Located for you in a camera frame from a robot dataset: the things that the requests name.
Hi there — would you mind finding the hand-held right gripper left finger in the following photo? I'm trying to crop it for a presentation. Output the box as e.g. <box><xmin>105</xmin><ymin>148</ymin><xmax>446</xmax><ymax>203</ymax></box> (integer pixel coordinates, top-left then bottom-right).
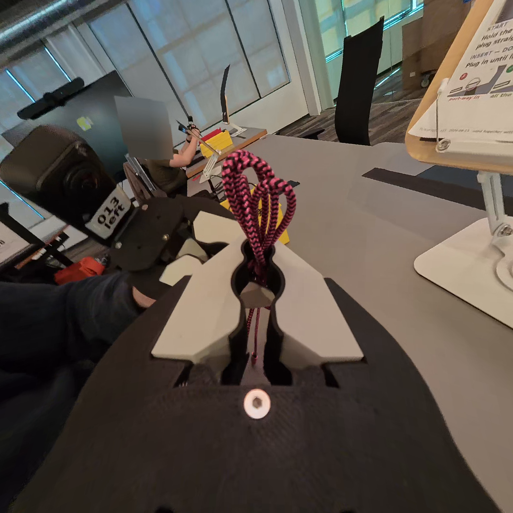
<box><xmin>151</xmin><ymin>239</ymin><xmax>257</xmax><ymax>385</ymax></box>

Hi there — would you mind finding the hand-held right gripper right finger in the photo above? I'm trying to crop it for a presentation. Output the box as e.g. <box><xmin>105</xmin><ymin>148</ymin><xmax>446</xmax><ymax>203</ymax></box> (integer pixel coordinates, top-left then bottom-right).
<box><xmin>263</xmin><ymin>241</ymin><xmax>365</xmax><ymax>385</ymax></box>

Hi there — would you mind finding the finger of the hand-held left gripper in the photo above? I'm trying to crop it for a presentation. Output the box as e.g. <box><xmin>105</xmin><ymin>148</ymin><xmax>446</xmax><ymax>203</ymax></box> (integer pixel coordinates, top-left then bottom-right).
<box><xmin>191</xmin><ymin>209</ymin><xmax>247</xmax><ymax>252</ymax></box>
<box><xmin>159</xmin><ymin>253</ymin><xmax>212</xmax><ymax>287</ymax></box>

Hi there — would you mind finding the red braided usb cable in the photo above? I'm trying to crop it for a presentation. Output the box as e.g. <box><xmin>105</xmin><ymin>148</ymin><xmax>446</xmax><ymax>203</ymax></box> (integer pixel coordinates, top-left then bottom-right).
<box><xmin>221</xmin><ymin>151</ymin><xmax>297</xmax><ymax>361</ymax></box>

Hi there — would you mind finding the person's left forearm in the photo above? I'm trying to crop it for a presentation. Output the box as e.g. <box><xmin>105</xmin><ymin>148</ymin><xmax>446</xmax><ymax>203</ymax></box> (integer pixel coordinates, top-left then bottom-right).
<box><xmin>0</xmin><ymin>271</ymin><xmax>150</xmax><ymax>371</ymax></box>

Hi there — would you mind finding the person's left hand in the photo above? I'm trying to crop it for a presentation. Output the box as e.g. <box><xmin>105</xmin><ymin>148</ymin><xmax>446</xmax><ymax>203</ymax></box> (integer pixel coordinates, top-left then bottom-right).
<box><xmin>131</xmin><ymin>286</ymin><xmax>158</xmax><ymax>311</ymax></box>

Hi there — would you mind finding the yellow plastic bin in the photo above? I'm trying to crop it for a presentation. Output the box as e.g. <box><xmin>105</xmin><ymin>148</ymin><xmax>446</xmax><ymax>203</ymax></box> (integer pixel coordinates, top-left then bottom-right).
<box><xmin>219</xmin><ymin>197</ymin><xmax>292</xmax><ymax>246</ymax></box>
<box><xmin>201</xmin><ymin>130</ymin><xmax>235</xmax><ymax>158</ymax></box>

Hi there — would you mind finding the wooden desk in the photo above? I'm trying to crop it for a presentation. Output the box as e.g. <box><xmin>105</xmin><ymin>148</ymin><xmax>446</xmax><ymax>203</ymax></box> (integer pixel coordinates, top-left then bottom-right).
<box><xmin>185</xmin><ymin>127</ymin><xmax>268</xmax><ymax>178</ymax></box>

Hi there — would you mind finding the black video bar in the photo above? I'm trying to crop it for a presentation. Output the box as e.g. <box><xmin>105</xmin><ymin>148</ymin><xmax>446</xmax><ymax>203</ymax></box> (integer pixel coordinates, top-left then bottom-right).
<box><xmin>18</xmin><ymin>78</ymin><xmax>86</xmax><ymax>121</ymax></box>

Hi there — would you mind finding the black office chair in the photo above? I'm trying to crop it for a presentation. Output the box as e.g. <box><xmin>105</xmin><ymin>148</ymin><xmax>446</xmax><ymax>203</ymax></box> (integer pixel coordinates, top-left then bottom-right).
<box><xmin>335</xmin><ymin>18</ymin><xmax>385</xmax><ymax>146</ymax></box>

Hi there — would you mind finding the printed instruction sheet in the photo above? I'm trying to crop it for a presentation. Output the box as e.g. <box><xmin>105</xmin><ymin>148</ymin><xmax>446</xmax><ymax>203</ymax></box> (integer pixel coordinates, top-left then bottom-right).
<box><xmin>413</xmin><ymin>0</ymin><xmax>513</xmax><ymax>157</ymax></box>

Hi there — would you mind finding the black wall screen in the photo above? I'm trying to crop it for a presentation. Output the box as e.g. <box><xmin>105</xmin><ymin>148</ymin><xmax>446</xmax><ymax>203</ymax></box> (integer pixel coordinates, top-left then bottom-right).
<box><xmin>0</xmin><ymin>71</ymin><xmax>134</xmax><ymax>165</ymax></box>

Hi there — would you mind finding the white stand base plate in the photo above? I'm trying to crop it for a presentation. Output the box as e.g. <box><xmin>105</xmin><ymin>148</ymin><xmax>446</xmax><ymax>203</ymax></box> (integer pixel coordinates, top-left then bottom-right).
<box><xmin>415</xmin><ymin>217</ymin><xmax>513</xmax><ymax>329</ymax></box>

